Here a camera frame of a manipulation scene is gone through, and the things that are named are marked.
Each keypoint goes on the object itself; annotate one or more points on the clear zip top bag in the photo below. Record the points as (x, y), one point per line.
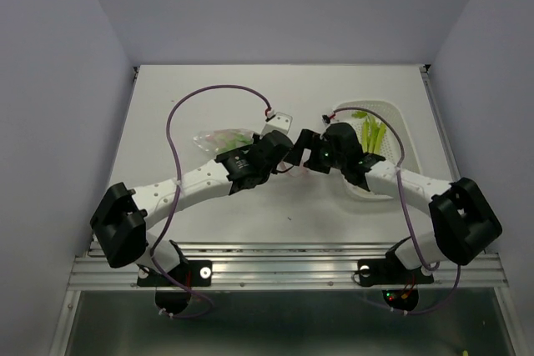
(205, 140)

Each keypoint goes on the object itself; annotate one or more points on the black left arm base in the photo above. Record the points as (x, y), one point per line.
(175, 302)

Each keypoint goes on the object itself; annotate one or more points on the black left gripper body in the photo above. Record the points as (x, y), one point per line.
(265, 170)

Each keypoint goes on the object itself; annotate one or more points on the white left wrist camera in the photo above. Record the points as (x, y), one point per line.
(277, 122)

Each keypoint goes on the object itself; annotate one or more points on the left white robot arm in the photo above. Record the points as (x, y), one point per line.
(123, 218)

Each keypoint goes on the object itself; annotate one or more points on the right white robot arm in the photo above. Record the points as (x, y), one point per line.
(463, 223)

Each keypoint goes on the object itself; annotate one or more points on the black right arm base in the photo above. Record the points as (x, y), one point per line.
(401, 292)

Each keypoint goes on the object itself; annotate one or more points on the green fake celery stalk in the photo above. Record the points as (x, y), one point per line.
(372, 131)

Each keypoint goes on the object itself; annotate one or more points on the aluminium rail frame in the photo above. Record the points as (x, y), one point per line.
(284, 253)

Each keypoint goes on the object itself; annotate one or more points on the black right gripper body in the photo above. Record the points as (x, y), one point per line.
(338, 159)

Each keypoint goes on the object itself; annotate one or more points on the white perforated plastic basket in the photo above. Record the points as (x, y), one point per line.
(389, 146)

